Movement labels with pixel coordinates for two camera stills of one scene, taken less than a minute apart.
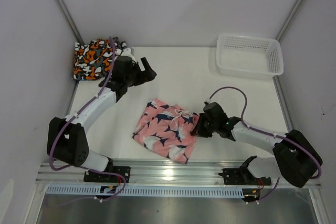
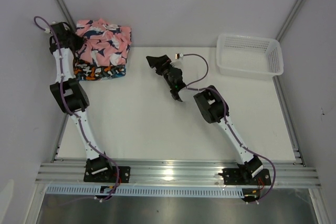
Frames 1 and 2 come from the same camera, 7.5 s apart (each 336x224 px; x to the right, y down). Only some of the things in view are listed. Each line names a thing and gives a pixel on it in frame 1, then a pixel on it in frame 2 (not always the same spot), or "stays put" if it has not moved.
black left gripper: [146, 76] to [80, 41]
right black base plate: [241, 176] stays put
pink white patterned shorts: [166, 129] to [105, 44]
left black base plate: [90, 176] stays put
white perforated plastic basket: [238, 55] stays put
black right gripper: [199, 130] to [158, 61]
